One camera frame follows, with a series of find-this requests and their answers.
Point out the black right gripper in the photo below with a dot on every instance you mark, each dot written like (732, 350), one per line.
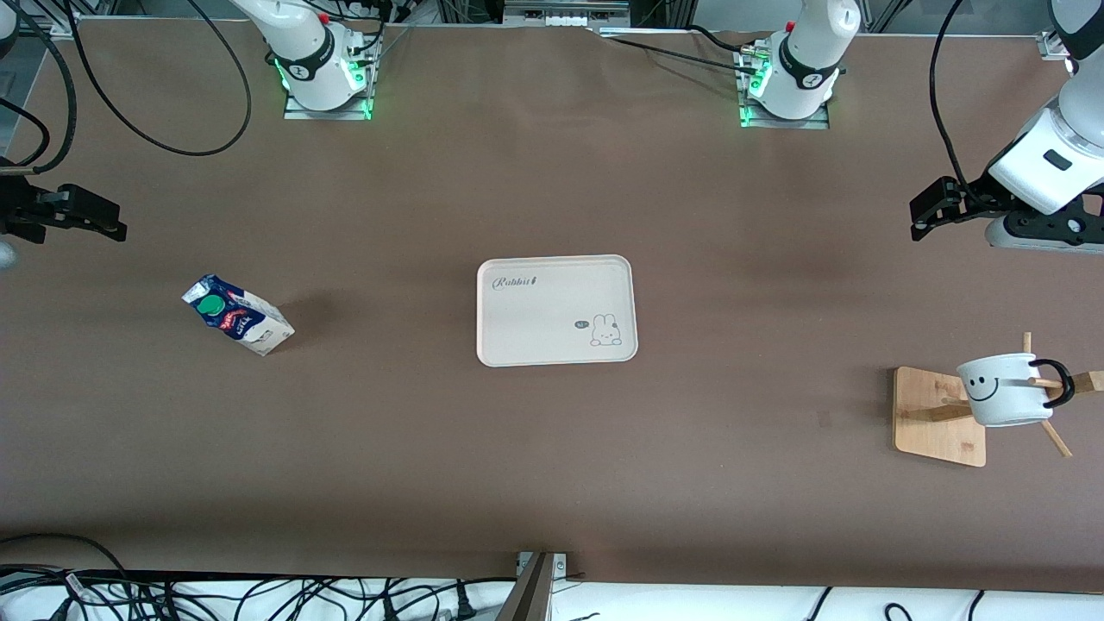
(15, 210)

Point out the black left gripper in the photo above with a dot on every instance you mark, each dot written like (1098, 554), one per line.
(977, 195)

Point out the blue white milk carton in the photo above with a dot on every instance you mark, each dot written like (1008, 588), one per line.
(246, 321)

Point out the white smiley face cup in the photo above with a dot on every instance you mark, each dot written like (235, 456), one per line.
(1005, 398)

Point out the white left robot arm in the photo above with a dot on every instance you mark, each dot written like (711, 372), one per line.
(806, 52)

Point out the white rabbit print tray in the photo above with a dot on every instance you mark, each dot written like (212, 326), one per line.
(552, 319)

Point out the metal corner clamp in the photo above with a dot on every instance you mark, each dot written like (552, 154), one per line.
(1054, 45)

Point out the wooden mug stand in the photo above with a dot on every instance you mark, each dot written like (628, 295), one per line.
(936, 431)

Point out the grey power strip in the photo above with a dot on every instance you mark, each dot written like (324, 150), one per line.
(565, 15)

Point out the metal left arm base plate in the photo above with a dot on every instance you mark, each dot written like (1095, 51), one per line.
(789, 124)

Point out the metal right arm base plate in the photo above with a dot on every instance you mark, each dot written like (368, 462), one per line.
(328, 115)

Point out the grey metal bracket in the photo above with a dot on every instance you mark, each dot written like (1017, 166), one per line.
(533, 595)

